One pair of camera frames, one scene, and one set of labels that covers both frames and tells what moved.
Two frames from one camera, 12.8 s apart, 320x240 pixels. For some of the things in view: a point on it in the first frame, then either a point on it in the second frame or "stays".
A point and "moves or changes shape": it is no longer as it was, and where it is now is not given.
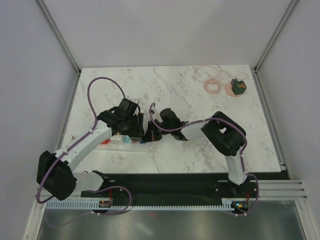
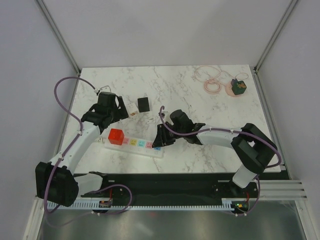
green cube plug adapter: [238, 87] stays
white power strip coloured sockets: [119, 140] moves or changes shape
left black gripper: [137, 130] to [121, 113]
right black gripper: [151, 135] to [161, 139]
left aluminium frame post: [58, 35] stays
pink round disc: [229, 91] stays
